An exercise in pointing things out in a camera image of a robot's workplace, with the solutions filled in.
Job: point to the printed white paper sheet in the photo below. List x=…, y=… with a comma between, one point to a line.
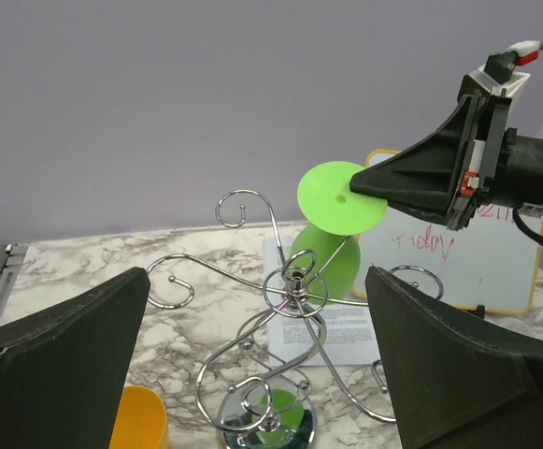
x=350, y=339

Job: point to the green plastic wine glass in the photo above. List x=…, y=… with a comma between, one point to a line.
x=335, y=217

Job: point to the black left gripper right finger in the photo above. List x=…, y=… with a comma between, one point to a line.
x=455, y=380

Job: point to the yellow framed whiteboard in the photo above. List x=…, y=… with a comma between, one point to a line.
x=490, y=263

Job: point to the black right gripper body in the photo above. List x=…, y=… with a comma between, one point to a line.
x=501, y=166

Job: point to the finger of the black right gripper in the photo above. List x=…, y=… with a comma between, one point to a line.
x=421, y=180

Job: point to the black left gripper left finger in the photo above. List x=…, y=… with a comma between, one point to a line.
x=63, y=369

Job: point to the light orange plastic wine glass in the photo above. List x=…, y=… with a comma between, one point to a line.
x=141, y=420

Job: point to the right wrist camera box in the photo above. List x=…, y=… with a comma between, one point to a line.
x=500, y=75

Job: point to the aluminium frame rail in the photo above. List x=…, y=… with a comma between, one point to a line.
x=15, y=254

